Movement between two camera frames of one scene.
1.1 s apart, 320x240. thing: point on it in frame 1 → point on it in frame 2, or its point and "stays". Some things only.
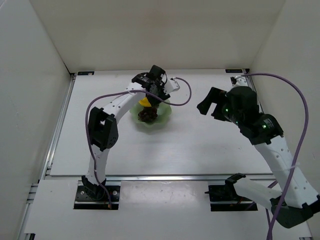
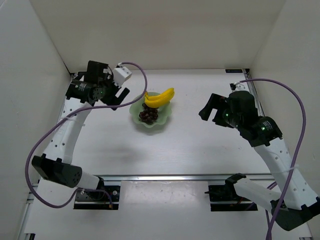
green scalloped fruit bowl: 164,111 stays
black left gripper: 154,99 → 111,95
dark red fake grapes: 148,114 stays
